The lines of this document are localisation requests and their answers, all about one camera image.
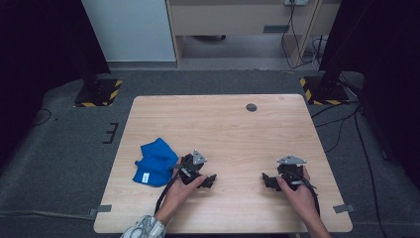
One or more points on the striped black stand base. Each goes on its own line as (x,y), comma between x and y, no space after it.
(325,95)
(104,95)

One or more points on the white power socket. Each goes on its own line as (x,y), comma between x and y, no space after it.
(296,2)

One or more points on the grey round table grommet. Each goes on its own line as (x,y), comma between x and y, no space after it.
(251,107)

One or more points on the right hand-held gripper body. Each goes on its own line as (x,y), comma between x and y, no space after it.
(290,167)

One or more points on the dark curtain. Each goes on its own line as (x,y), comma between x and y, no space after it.
(39,49)
(389,66)

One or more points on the person's right hand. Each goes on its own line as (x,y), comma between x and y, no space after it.
(302,200)

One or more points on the blue microfibre cloth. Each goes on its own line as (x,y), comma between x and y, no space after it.
(156,161)

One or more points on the dark round object under desk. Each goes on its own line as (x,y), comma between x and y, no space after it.
(208,38)

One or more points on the grey tape piece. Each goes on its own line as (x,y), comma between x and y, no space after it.
(102,209)
(344,208)

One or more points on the white panel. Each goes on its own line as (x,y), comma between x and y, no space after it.
(128,29)

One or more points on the person's left hand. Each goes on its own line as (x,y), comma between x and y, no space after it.
(176,198)

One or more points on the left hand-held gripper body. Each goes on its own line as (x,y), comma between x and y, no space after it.
(191,167)

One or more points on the beige wooden desk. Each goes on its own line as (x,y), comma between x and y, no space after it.
(231,18)

